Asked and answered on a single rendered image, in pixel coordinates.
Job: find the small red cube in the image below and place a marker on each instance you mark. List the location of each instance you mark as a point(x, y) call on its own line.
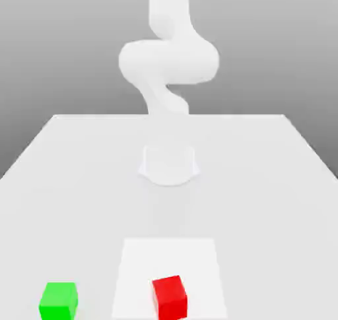
point(170, 297)

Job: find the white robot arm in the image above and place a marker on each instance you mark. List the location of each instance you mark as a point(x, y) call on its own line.
point(169, 61)

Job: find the small green cube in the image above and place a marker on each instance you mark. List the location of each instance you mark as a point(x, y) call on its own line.
point(58, 300)

